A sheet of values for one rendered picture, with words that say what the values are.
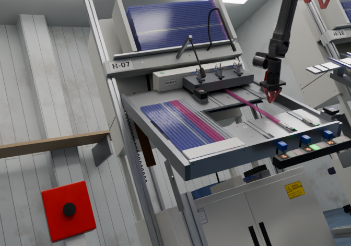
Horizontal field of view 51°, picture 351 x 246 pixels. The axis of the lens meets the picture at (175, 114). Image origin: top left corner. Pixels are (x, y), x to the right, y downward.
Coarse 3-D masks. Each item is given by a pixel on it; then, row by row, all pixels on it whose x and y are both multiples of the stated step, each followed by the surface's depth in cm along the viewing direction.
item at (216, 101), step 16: (128, 96) 178; (144, 96) 178; (160, 96) 177; (176, 96) 177; (192, 96) 177; (208, 96) 176; (224, 96) 176; (240, 96) 176; (256, 96) 175; (208, 112) 171
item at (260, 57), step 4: (272, 44) 155; (276, 44) 155; (272, 48) 156; (276, 48) 155; (256, 52) 165; (260, 52) 163; (268, 52) 158; (272, 52) 156; (276, 52) 156; (256, 56) 165; (260, 56) 164; (264, 56) 162; (272, 56) 157; (276, 56) 157; (280, 56) 159; (284, 56) 161; (256, 60) 164; (260, 60) 163; (256, 64) 164; (260, 64) 163; (264, 68) 164
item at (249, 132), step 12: (252, 120) 152; (264, 120) 152; (288, 120) 151; (300, 120) 151; (312, 120) 151; (324, 120) 151; (240, 132) 142; (252, 132) 142; (264, 132) 142; (276, 132) 142; (288, 132) 142
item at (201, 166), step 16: (320, 128) 141; (336, 128) 145; (256, 144) 130; (272, 144) 133; (288, 144) 137; (192, 160) 120; (208, 160) 123; (224, 160) 126; (240, 160) 129; (256, 160) 133; (192, 176) 122
